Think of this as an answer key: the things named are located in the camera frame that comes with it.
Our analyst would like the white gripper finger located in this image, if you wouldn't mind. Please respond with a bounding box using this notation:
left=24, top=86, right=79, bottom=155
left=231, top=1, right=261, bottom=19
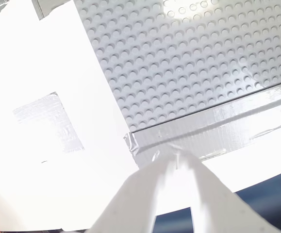
left=85, top=154, right=178, bottom=233
left=179, top=153, right=278, bottom=233

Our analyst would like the short grey tape piece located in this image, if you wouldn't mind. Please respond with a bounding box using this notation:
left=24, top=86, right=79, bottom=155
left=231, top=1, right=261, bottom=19
left=31, top=0, right=71, bottom=21

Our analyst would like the rectangular grey tape patch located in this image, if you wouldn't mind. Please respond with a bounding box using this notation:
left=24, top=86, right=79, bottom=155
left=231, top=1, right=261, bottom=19
left=12, top=91, right=85, bottom=154

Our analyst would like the grey studded baseplate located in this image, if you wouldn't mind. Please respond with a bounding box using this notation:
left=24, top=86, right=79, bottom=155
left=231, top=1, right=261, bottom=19
left=72, top=0, right=281, bottom=133

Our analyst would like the long grey duct tape strip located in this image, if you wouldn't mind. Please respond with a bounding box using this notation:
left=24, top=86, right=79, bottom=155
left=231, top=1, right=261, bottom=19
left=123, top=79, right=281, bottom=170

